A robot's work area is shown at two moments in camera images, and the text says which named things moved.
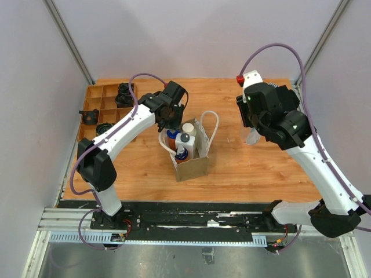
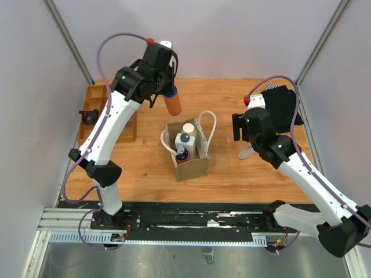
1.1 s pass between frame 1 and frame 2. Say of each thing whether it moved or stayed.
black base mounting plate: stayed
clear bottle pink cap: moved
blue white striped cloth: stayed
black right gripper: moved
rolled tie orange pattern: stayed
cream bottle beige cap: stayed
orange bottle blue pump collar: moved
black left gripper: moved
